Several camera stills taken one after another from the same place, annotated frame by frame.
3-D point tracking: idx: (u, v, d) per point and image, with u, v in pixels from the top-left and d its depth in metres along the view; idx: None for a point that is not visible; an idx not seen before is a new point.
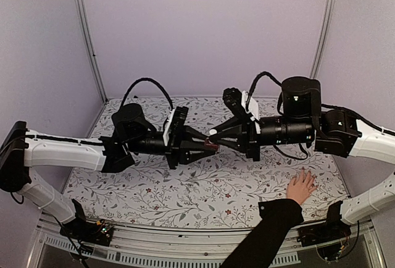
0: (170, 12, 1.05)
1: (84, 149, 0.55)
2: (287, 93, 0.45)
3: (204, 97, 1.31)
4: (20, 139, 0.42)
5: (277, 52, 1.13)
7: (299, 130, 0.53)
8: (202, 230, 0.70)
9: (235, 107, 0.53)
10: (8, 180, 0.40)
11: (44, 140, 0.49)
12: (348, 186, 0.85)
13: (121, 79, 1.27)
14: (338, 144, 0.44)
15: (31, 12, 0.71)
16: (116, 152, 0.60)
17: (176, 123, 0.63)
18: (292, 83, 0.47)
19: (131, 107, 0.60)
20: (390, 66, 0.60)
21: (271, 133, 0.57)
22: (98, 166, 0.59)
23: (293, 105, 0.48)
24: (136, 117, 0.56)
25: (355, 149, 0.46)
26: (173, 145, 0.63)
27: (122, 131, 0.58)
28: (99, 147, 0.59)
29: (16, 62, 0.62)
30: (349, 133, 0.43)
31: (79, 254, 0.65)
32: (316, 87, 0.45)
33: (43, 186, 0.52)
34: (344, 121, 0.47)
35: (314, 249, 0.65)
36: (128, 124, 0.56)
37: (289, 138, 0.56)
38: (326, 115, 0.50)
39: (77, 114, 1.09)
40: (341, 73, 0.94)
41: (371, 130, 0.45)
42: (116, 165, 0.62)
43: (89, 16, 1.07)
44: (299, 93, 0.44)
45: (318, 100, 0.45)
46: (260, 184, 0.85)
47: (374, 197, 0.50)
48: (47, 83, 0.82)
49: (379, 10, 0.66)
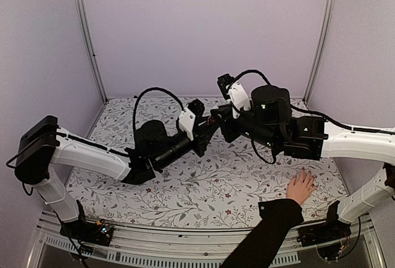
0: (170, 12, 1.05)
1: (112, 159, 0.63)
2: (253, 100, 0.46)
3: (204, 97, 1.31)
4: (50, 136, 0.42)
5: (277, 52, 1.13)
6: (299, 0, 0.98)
7: (263, 134, 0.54)
8: (202, 230, 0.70)
9: (221, 87, 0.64)
10: (29, 171, 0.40)
11: (74, 141, 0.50)
12: (347, 186, 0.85)
13: (121, 79, 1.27)
14: (305, 149, 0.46)
15: (31, 11, 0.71)
16: (138, 165, 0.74)
17: (197, 115, 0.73)
18: (261, 91, 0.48)
19: (152, 125, 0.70)
20: (390, 66, 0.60)
21: (244, 124, 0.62)
22: (120, 176, 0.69)
23: (261, 114, 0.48)
24: (157, 136, 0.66)
25: (326, 150, 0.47)
26: (197, 136, 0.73)
27: (145, 149, 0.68)
28: (125, 159, 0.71)
29: (16, 62, 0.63)
30: (313, 136, 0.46)
31: (79, 254, 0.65)
32: (283, 96, 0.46)
33: (58, 184, 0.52)
34: (311, 126, 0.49)
35: (314, 249, 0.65)
36: (149, 141, 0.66)
37: (254, 136, 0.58)
38: (297, 121, 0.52)
39: (77, 114, 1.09)
40: (341, 73, 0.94)
41: (341, 130, 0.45)
42: (137, 177, 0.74)
43: (89, 16, 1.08)
44: (265, 102, 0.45)
45: (285, 109, 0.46)
46: (260, 184, 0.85)
47: (366, 194, 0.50)
48: (47, 83, 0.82)
49: (379, 10, 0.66)
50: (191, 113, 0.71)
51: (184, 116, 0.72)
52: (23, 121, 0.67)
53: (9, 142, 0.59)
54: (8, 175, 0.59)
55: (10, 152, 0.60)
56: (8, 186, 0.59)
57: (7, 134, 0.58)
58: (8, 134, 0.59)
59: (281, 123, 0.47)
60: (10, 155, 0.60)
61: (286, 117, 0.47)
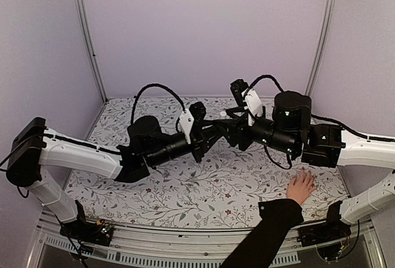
0: (170, 12, 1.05)
1: (102, 157, 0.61)
2: (279, 107, 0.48)
3: (204, 97, 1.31)
4: (36, 137, 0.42)
5: (277, 52, 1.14)
6: (299, 0, 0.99)
7: (283, 140, 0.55)
8: (202, 230, 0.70)
9: (236, 95, 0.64)
10: (18, 175, 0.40)
11: (62, 141, 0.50)
12: (347, 186, 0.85)
13: (121, 79, 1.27)
14: (322, 157, 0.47)
15: (32, 12, 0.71)
16: (132, 163, 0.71)
17: (197, 119, 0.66)
18: (286, 97, 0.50)
19: (146, 120, 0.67)
20: (390, 66, 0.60)
21: (260, 131, 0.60)
22: (113, 175, 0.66)
23: (284, 118, 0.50)
24: (150, 133, 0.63)
25: (342, 159, 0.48)
26: (195, 141, 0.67)
27: (138, 145, 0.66)
28: (116, 157, 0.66)
29: (16, 62, 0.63)
30: (331, 145, 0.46)
31: (79, 254, 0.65)
32: (307, 103, 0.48)
33: (52, 185, 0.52)
34: (329, 133, 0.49)
35: (314, 249, 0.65)
36: (142, 138, 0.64)
37: (272, 144, 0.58)
38: (315, 128, 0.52)
39: (77, 114, 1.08)
40: (341, 73, 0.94)
41: (357, 139, 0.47)
42: (130, 175, 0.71)
43: (89, 16, 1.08)
44: (290, 108, 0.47)
45: (308, 117, 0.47)
46: (260, 184, 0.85)
47: (374, 196, 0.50)
48: (47, 83, 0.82)
49: (379, 10, 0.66)
50: (190, 115, 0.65)
51: (183, 118, 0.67)
52: (23, 121, 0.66)
53: (8, 142, 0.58)
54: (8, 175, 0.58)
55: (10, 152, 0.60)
56: (8, 186, 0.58)
57: (7, 134, 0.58)
58: (8, 134, 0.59)
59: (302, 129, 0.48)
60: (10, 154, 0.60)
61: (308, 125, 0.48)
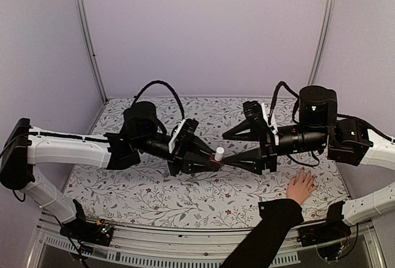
0: (170, 12, 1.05)
1: (89, 147, 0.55)
2: (305, 102, 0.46)
3: (204, 97, 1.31)
4: (23, 136, 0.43)
5: (277, 52, 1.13)
6: (298, 0, 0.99)
7: (315, 139, 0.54)
8: (202, 230, 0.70)
9: (256, 121, 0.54)
10: (12, 176, 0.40)
11: (47, 137, 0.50)
12: (348, 186, 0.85)
13: (121, 79, 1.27)
14: (349, 152, 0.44)
15: (32, 12, 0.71)
16: (122, 149, 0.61)
17: (182, 134, 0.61)
18: (310, 92, 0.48)
19: (142, 105, 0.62)
20: (390, 66, 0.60)
21: (289, 142, 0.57)
22: (103, 163, 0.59)
23: (309, 112, 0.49)
24: (148, 115, 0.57)
25: (366, 157, 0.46)
26: (178, 154, 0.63)
27: (133, 129, 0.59)
28: (104, 144, 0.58)
29: (16, 62, 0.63)
30: (360, 142, 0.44)
31: (79, 254, 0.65)
32: (333, 96, 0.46)
33: (47, 186, 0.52)
34: (357, 130, 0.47)
35: (314, 249, 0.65)
36: (139, 120, 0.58)
37: (305, 147, 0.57)
38: (339, 125, 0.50)
39: (77, 114, 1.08)
40: (341, 73, 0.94)
41: (382, 140, 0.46)
42: (122, 162, 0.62)
43: (89, 16, 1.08)
44: (318, 103, 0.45)
45: (335, 110, 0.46)
46: (260, 184, 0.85)
47: (379, 200, 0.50)
48: (46, 83, 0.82)
49: (379, 10, 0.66)
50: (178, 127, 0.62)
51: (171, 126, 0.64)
52: None
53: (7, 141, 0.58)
54: None
55: None
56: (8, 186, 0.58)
57: (7, 134, 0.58)
58: (8, 134, 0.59)
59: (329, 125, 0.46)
60: None
61: (334, 121, 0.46)
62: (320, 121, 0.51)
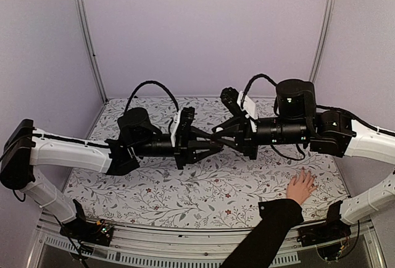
0: (170, 11, 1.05)
1: (92, 151, 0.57)
2: (281, 95, 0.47)
3: (204, 97, 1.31)
4: (27, 138, 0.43)
5: (277, 52, 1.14)
6: (298, 0, 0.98)
7: (294, 132, 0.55)
8: (202, 230, 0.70)
9: (231, 105, 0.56)
10: (12, 176, 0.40)
11: (50, 139, 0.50)
12: (347, 185, 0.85)
13: (121, 79, 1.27)
14: (332, 143, 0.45)
15: (31, 13, 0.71)
16: (122, 156, 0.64)
17: (183, 124, 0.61)
18: (286, 84, 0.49)
19: (136, 112, 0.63)
20: (390, 65, 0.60)
21: (267, 133, 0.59)
22: (103, 168, 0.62)
23: (287, 105, 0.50)
24: (141, 122, 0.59)
25: (350, 149, 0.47)
26: (180, 146, 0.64)
27: (128, 136, 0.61)
28: (105, 149, 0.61)
29: (17, 62, 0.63)
30: (342, 133, 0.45)
31: (79, 254, 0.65)
32: (310, 88, 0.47)
33: (47, 185, 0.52)
34: (339, 121, 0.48)
35: (314, 249, 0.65)
36: (133, 128, 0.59)
37: (284, 138, 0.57)
38: (323, 116, 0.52)
39: (77, 113, 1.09)
40: (340, 74, 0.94)
41: (367, 129, 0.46)
42: (122, 168, 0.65)
43: (89, 16, 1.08)
44: (292, 96, 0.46)
45: (311, 102, 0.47)
46: (260, 184, 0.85)
47: (374, 197, 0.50)
48: (46, 83, 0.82)
49: (379, 10, 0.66)
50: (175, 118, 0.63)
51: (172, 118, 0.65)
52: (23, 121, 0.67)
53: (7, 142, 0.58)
54: None
55: None
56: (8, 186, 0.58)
57: (7, 135, 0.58)
58: (8, 134, 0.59)
59: (308, 116, 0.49)
60: None
61: (312, 110, 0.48)
62: (299, 114, 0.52)
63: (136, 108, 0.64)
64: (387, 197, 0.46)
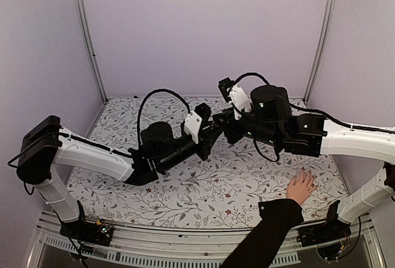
0: (170, 11, 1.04)
1: (115, 159, 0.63)
2: (253, 100, 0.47)
3: (204, 97, 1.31)
4: (52, 136, 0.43)
5: (277, 52, 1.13)
6: (299, 0, 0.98)
7: (265, 133, 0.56)
8: (202, 230, 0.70)
9: (223, 91, 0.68)
10: (30, 171, 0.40)
11: (77, 141, 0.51)
12: (347, 185, 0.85)
13: (121, 79, 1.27)
14: (303, 144, 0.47)
15: (32, 13, 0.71)
16: (142, 168, 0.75)
17: (205, 118, 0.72)
18: (260, 90, 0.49)
19: (159, 127, 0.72)
20: (390, 65, 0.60)
21: (245, 124, 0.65)
22: (123, 176, 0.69)
23: (260, 111, 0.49)
24: (163, 138, 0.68)
25: (324, 147, 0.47)
26: (202, 140, 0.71)
27: (151, 150, 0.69)
28: (128, 160, 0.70)
29: (17, 62, 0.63)
30: (312, 134, 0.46)
31: (79, 254, 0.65)
32: (282, 94, 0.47)
33: (60, 184, 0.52)
34: (311, 123, 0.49)
35: (314, 249, 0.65)
36: (155, 142, 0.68)
37: (256, 136, 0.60)
38: (297, 119, 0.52)
39: (78, 113, 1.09)
40: (340, 73, 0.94)
41: (340, 128, 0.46)
42: (141, 178, 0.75)
43: (89, 16, 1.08)
44: (263, 100, 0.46)
45: (284, 107, 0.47)
46: (260, 184, 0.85)
47: (366, 194, 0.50)
48: (47, 83, 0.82)
49: (379, 10, 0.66)
50: (197, 117, 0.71)
51: (191, 118, 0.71)
52: (24, 121, 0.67)
53: (8, 142, 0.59)
54: (8, 174, 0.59)
55: (10, 153, 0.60)
56: (8, 185, 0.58)
57: (7, 135, 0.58)
58: (8, 134, 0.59)
59: (279, 120, 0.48)
60: (11, 155, 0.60)
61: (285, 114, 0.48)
62: (274, 118, 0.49)
63: (160, 124, 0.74)
64: (379, 193, 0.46)
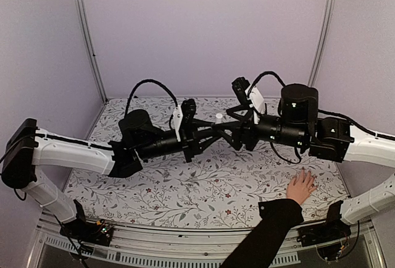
0: (170, 11, 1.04)
1: (94, 153, 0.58)
2: (284, 99, 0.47)
3: (204, 97, 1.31)
4: (29, 138, 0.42)
5: (277, 52, 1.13)
6: (299, 0, 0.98)
7: (291, 134, 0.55)
8: (203, 230, 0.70)
9: (239, 93, 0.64)
10: (14, 175, 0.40)
11: (54, 140, 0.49)
12: (348, 186, 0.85)
13: (120, 79, 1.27)
14: (331, 150, 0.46)
15: (31, 13, 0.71)
16: (124, 159, 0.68)
17: (187, 117, 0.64)
18: (291, 89, 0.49)
19: (137, 115, 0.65)
20: (390, 66, 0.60)
21: (266, 128, 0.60)
22: (106, 170, 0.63)
23: (291, 110, 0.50)
24: (141, 125, 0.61)
25: (349, 154, 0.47)
26: (184, 138, 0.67)
27: (130, 139, 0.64)
28: (109, 152, 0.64)
29: (17, 62, 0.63)
30: (340, 139, 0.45)
31: (79, 254, 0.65)
32: (314, 94, 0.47)
33: (49, 186, 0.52)
34: (337, 127, 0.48)
35: (314, 249, 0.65)
36: (133, 131, 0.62)
37: (281, 139, 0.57)
38: (323, 121, 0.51)
39: (77, 113, 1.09)
40: (340, 73, 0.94)
41: (365, 135, 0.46)
42: (124, 170, 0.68)
43: (89, 16, 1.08)
44: (297, 100, 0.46)
45: (315, 107, 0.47)
46: (260, 184, 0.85)
47: (374, 198, 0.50)
48: (47, 83, 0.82)
49: (379, 10, 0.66)
50: (179, 111, 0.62)
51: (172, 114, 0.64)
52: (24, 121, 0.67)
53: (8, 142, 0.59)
54: None
55: None
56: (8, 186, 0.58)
57: (7, 135, 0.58)
58: (8, 134, 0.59)
59: (309, 122, 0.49)
60: None
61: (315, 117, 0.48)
62: (302, 118, 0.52)
63: (138, 112, 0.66)
64: (389, 199, 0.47)
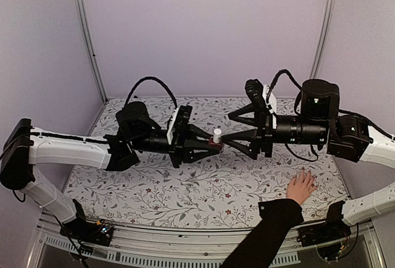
0: (170, 11, 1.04)
1: (90, 147, 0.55)
2: (306, 94, 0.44)
3: (204, 97, 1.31)
4: (25, 137, 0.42)
5: (277, 52, 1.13)
6: (299, 0, 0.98)
7: (313, 133, 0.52)
8: (203, 230, 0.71)
9: (255, 99, 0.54)
10: (12, 176, 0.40)
11: (49, 138, 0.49)
12: (348, 186, 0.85)
13: (120, 79, 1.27)
14: (349, 148, 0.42)
15: (32, 14, 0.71)
16: (120, 151, 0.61)
17: (179, 121, 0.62)
18: (313, 84, 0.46)
19: (133, 105, 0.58)
20: (390, 66, 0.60)
21: (285, 131, 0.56)
22: (103, 164, 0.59)
23: (311, 105, 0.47)
24: (139, 116, 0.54)
25: (365, 154, 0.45)
26: (176, 143, 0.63)
27: (127, 131, 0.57)
28: (103, 146, 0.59)
29: (18, 63, 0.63)
30: (361, 138, 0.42)
31: (79, 254, 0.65)
32: (336, 90, 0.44)
33: (47, 186, 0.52)
34: (357, 126, 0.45)
35: (314, 249, 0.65)
36: (131, 122, 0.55)
37: (303, 139, 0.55)
38: (339, 120, 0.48)
39: (77, 113, 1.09)
40: (340, 73, 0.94)
41: (382, 138, 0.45)
42: (121, 163, 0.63)
43: (89, 16, 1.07)
44: (320, 96, 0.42)
45: (336, 105, 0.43)
46: (260, 185, 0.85)
47: (379, 200, 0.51)
48: (47, 83, 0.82)
49: (379, 10, 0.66)
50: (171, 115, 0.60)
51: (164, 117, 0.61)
52: None
53: None
54: None
55: None
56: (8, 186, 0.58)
57: (7, 135, 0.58)
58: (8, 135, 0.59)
59: (330, 120, 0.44)
60: None
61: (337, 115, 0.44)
62: (321, 115, 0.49)
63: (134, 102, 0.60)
64: (394, 202, 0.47)
